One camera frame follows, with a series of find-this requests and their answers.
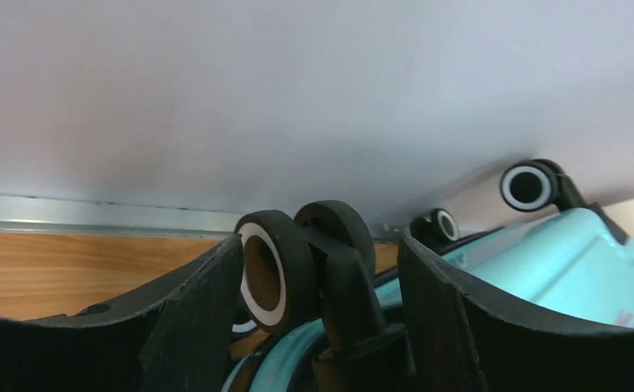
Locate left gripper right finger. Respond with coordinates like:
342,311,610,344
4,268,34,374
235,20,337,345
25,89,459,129
397,237,634,391

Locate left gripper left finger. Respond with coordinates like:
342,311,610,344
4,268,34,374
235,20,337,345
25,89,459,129
0,234,243,391

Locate pink and teal kids suitcase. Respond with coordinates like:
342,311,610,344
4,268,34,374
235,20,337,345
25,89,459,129
223,158,634,391

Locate aluminium frame rail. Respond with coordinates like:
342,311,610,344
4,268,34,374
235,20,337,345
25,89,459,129
0,195,241,238

